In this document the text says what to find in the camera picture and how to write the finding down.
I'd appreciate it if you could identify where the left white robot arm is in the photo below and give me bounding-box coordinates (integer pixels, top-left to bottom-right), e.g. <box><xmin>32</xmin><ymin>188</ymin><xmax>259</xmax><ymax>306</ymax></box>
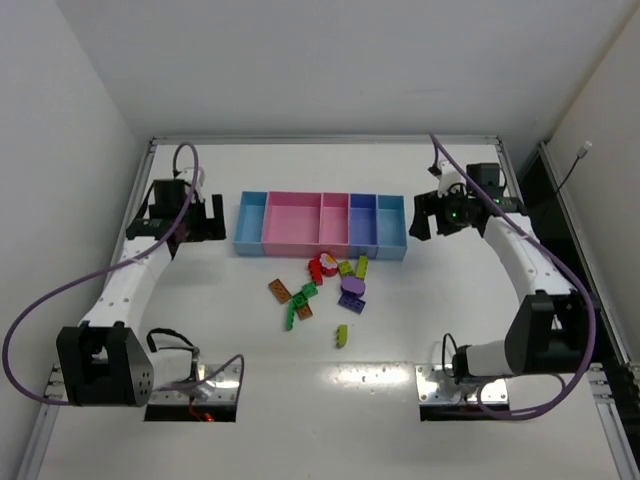
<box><xmin>56</xmin><ymin>179</ymin><xmax>226</xmax><ymax>407</ymax></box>

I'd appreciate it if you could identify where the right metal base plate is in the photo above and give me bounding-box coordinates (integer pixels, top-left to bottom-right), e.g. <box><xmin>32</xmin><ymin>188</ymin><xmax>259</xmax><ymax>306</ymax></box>
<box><xmin>415</xmin><ymin>363</ymin><xmax>509</xmax><ymax>408</ymax></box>

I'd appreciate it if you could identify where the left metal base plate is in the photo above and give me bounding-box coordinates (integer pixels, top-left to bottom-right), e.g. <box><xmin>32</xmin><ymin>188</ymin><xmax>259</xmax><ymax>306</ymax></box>
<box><xmin>147</xmin><ymin>363</ymin><xmax>243</xmax><ymax>407</ymax></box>

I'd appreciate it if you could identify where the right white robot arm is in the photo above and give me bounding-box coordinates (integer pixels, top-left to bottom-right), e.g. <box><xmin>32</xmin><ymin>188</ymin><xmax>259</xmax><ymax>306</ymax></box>
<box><xmin>409</xmin><ymin>163</ymin><xmax>589</xmax><ymax>384</ymax></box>

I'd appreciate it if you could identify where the dark purple lego plate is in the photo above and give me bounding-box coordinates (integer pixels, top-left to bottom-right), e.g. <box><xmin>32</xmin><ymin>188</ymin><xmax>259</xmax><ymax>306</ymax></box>
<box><xmin>338</xmin><ymin>293</ymin><xmax>366</xmax><ymax>314</ymax></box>

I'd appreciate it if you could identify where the left light blue bin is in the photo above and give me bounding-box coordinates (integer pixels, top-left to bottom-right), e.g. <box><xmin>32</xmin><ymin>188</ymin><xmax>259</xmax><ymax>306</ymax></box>
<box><xmin>233</xmin><ymin>191</ymin><xmax>268</xmax><ymax>257</ymax></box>

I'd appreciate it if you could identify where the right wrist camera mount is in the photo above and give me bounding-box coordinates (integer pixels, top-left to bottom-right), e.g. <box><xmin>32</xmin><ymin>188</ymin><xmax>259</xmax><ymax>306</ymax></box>
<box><xmin>428</xmin><ymin>160</ymin><xmax>466</xmax><ymax>198</ymax></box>

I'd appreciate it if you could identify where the red flower lego piece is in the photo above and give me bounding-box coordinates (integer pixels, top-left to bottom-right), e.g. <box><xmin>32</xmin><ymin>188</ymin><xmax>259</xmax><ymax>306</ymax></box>
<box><xmin>318</xmin><ymin>252</ymin><xmax>339</xmax><ymax>277</ymax></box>

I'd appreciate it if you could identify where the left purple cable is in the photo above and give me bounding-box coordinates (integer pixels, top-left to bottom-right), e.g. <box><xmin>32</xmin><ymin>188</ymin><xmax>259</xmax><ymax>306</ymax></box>
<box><xmin>1</xmin><ymin>142</ymin><xmax>245</xmax><ymax>405</ymax></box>

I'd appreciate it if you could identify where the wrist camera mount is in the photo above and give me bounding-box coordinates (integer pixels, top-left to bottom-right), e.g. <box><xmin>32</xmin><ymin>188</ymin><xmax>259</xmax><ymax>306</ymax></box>
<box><xmin>428</xmin><ymin>160</ymin><xmax>466</xmax><ymax>198</ymax></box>
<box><xmin>173</xmin><ymin>167</ymin><xmax>205</xmax><ymax>203</ymax></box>

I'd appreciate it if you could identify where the lime square lego brick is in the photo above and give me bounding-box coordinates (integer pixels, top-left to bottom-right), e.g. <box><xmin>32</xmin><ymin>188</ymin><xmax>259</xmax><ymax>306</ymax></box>
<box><xmin>338</xmin><ymin>261</ymin><xmax>355</xmax><ymax>277</ymax></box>

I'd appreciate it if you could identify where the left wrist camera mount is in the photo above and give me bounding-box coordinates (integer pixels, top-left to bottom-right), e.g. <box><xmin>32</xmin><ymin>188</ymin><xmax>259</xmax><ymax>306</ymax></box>
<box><xmin>173</xmin><ymin>167</ymin><xmax>205</xmax><ymax>203</ymax></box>

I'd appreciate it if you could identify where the red lego brick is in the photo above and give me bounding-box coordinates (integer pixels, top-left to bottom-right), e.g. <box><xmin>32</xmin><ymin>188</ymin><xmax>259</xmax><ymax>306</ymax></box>
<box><xmin>308</xmin><ymin>257</ymin><xmax>324</xmax><ymax>286</ymax></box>

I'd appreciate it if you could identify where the periwinkle blue bin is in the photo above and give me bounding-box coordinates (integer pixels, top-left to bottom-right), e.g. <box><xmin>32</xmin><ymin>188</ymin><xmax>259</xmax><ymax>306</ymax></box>
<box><xmin>348</xmin><ymin>193</ymin><xmax>378</xmax><ymax>258</ymax></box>

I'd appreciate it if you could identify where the large pink bin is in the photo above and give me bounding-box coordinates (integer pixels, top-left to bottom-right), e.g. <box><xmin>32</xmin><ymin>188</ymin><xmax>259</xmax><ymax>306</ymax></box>
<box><xmin>262</xmin><ymin>191</ymin><xmax>322</xmax><ymax>257</ymax></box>

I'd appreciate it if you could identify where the lime long lego brick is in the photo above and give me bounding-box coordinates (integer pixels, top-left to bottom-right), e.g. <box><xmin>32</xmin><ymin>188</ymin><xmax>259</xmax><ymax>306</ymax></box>
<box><xmin>355</xmin><ymin>255</ymin><xmax>369</xmax><ymax>280</ymax></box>

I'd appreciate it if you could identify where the black wall cable with plug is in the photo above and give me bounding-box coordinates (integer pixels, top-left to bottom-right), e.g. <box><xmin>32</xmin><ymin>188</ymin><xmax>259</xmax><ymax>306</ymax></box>
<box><xmin>529</xmin><ymin>141</ymin><xmax>594</xmax><ymax>221</ymax></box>

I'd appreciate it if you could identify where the metal base plate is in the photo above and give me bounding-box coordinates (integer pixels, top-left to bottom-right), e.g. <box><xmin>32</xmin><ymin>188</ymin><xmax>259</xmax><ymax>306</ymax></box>
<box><xmin>147</xmin><ymin>363</ymin><xmax>243</xmax><ymax>407</ymax></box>
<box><xmin>415</xmin><ymin>363</ymin><xmax>509</xmax><ymax>408</ymax></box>

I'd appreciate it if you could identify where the long green lego brick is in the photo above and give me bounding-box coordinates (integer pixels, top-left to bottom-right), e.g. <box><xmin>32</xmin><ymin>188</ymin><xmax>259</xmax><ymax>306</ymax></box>
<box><xmin>285</xmin><ymin>300</ymin><xmax>297</xmax><ymax>331</ymax></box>

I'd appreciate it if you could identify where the orange lego plate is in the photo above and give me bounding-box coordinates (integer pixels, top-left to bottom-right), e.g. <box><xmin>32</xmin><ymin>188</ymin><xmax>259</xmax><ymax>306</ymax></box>
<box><xmin>268</xmin><ymin>279</ymin><xmax>292</xmax><ymax>304</ymax></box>
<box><xmin>296</xmin><ymin>304</ymin><xmax>313</xmax><ymax>320</ymax></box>

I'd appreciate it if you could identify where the lime curved lego brick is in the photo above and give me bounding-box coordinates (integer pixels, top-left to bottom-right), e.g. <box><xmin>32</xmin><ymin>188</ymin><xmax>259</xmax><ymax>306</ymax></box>
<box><xmin>335</xmin><ymin>324</ymin><xmax>348</xmax><ymax>349</ymax></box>

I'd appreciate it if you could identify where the right light blue bin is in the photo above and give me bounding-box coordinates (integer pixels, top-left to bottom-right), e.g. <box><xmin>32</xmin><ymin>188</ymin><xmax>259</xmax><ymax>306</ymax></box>
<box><xmin>377</xmin><ymin>195</ymin><xmax>407</xmax><ymax>261</ymax></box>

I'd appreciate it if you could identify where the light blue bin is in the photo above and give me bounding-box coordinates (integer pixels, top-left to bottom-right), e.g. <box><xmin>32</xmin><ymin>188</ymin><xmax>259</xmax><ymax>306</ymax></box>
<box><xmin>233</xmin><ymin>191</ymin><xmax>268</xmax><ymax>257</ymax></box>
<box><xmin>377</xmin><ymin>195</ymin><xmax>407</xmax><ymax>261</ymax></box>

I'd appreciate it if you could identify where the small pink bin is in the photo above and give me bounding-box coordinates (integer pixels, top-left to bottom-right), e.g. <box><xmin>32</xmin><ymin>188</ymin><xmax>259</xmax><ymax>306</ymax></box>
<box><xmin>319</xmin><ymin>192</ymin><xmax>349</xmax><ymax>258</ymax></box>

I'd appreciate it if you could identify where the green square lego brick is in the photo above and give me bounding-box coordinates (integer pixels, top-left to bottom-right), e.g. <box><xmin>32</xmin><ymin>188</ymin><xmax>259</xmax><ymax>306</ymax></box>
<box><xmin>301</xmin><ymin>282</ymin><xmax>318</xmax><ymax>299</ymax></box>

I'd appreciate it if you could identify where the lilac oval lego piece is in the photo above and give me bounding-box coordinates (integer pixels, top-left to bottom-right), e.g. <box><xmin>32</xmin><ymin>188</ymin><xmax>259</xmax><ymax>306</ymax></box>
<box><xmin>341</xmin><ymin>276</ymin><xmax>366</xmax><ymax>298</ymax></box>

